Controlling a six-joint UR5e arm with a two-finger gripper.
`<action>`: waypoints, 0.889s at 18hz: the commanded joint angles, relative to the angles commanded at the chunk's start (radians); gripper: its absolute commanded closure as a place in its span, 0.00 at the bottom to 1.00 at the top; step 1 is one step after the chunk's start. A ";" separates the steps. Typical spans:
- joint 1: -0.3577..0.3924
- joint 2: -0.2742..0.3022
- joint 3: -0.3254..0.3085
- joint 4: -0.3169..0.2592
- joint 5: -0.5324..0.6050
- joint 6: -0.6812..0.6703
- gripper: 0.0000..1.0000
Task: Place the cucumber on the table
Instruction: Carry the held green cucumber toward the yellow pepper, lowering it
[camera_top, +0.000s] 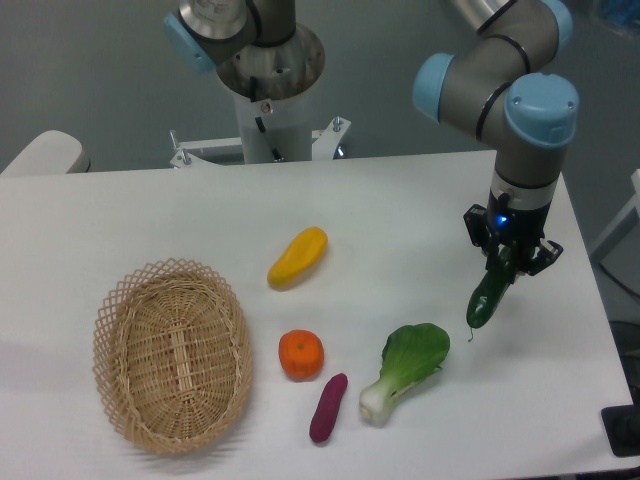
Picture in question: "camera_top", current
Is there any white chair armrest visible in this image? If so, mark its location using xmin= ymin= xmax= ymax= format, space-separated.
xmin=1 ymin=130 xmax=91 ymax=178

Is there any woven wicker basket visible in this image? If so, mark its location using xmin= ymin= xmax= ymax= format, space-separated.
xmin=92 ymin=258 xmax=253 ymax=455

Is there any white frame at right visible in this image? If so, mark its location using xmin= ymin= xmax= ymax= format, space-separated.
xmin=588 ymin=169 xmax=639 ymax=263

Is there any black device at edge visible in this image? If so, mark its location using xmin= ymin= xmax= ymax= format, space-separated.
xmin=601 ymin=405 xmax=639 ymax=458

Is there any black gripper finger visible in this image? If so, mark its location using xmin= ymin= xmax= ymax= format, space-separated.
xmin=510 ymin=239 xmax=563 ymax=284
xmin=463 ymin=204 xmax=500 ymax=270

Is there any blue item top right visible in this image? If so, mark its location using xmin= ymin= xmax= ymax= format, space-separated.
xmin=592 ymin=0 xmax=639 ymax=37

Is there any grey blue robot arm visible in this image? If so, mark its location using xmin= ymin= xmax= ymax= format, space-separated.
xmin=164 ymin=1 xmax=579 ymax=276

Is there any green cucumber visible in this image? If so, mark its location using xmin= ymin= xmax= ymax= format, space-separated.
xmin=466 ymin=247 xmax=517 ymax=342

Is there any green bok choy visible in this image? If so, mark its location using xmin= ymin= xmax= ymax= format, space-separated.
xmin=359 ymin=323 xmax=450 ymax=427

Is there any purple sweet potato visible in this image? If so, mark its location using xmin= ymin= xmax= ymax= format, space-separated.
xmin=309 ymin=373 xmax=348 ymax=444

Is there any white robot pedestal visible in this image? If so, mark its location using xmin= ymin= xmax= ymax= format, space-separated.
xmin=168 ymin=24 xmax=351 ymax=169

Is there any yellow mango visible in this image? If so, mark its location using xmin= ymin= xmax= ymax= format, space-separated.
xmin=267 ymin=226 xmax=329 ymax=290

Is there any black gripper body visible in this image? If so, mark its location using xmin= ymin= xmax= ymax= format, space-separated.
xmin=487 ymin=187 xmax=550 ymax=249

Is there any orange tangerine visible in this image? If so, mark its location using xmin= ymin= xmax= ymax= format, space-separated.
xmin=278 ymin=329 xmax=324 ymax=381

